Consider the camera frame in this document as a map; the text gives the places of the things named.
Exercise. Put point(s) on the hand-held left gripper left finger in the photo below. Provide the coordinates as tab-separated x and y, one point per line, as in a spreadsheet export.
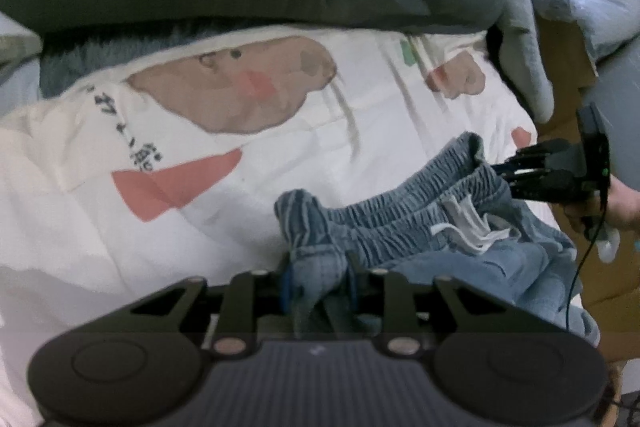
286	294

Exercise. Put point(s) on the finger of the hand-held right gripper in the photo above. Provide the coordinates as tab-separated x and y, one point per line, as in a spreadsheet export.
535	187
530	157

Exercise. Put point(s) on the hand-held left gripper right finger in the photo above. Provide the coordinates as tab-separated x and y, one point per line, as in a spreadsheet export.
352	296

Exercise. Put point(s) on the blue denim pants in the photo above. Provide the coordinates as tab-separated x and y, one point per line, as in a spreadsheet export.
400	217

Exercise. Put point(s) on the person's right hand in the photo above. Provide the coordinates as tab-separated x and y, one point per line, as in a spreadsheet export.
625	207

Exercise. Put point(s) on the brown cardboard box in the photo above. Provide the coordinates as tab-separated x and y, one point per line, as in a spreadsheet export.
570	72

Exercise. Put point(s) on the grey u-shaped pillow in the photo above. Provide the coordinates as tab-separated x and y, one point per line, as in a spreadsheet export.
525	52

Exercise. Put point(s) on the white bear printed bed sheet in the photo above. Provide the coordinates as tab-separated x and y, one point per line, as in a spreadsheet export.
150	157

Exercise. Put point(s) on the blue fuzzy blanket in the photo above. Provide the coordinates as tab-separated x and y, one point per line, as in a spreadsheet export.
100	52

